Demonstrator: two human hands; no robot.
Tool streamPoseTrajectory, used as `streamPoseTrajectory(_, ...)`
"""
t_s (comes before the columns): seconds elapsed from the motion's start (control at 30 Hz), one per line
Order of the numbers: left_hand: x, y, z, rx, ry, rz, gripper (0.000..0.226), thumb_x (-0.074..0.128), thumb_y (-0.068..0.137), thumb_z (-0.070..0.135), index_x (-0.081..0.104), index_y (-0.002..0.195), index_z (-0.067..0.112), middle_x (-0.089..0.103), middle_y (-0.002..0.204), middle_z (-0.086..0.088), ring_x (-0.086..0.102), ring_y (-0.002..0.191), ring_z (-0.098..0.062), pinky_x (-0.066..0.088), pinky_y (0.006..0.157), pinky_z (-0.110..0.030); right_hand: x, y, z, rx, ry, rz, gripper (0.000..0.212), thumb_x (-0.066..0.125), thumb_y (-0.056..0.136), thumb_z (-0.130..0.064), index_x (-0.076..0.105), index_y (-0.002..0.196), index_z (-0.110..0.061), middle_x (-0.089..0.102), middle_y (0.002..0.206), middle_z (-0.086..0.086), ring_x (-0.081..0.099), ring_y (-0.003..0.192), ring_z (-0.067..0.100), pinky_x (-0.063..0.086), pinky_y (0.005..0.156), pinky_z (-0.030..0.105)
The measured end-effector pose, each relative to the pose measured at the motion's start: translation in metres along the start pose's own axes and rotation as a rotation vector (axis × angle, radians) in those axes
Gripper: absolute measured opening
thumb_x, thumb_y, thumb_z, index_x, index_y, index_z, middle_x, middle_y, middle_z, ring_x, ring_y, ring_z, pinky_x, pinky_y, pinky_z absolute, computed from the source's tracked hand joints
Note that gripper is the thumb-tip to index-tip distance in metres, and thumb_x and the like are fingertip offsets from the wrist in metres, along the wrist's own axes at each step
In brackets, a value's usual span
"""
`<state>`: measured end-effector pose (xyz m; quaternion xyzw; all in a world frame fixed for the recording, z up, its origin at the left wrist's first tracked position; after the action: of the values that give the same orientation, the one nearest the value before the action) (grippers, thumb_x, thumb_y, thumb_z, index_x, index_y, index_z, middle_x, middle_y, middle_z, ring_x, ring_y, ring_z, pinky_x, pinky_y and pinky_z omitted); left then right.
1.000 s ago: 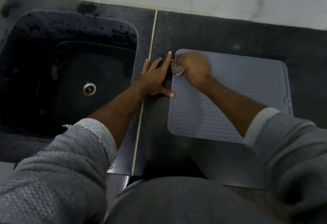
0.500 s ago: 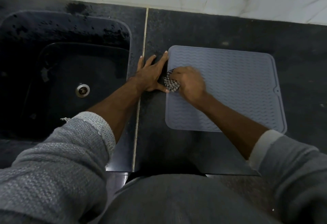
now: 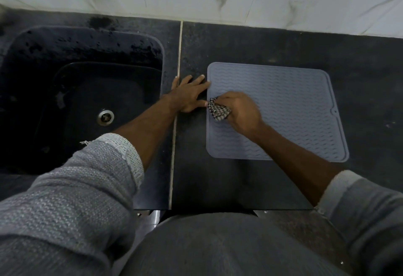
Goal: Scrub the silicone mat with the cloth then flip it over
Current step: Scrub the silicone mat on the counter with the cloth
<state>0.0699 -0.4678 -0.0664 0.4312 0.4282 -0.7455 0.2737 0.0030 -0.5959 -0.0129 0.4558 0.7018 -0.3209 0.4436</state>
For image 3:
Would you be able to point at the person's right forearm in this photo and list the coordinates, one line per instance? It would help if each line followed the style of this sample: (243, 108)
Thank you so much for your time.
(299, 165)

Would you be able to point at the grey ribbed silicone mat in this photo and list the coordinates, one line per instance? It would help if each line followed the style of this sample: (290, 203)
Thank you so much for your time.
(292, 112)

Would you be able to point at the person's left hand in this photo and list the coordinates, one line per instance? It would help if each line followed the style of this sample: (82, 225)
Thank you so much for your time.
(189, 94)

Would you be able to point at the grey shirt right sleeve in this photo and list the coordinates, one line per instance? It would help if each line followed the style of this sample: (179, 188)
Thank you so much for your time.
(365, 219)

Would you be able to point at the white mesh left sleeve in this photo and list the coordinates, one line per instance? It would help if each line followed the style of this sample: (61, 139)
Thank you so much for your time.
(69, 203)

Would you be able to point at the person's right hand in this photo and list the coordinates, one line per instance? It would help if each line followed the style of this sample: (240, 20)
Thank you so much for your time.
(242, 113)

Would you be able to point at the round metal sink drain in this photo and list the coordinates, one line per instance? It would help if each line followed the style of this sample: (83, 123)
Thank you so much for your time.
(105, 117)

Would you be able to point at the black kitchen sink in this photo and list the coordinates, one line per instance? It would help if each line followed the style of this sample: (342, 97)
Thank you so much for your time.
(78, 102)

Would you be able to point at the black white checked cloth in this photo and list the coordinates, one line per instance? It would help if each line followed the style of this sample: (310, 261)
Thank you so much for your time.
(218, 112)

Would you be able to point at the grey shirt body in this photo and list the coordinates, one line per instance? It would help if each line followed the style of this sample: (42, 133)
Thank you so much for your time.
(230, 247)

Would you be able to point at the person's left forearm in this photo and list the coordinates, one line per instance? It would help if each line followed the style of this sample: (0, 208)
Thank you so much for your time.
(148, 131)

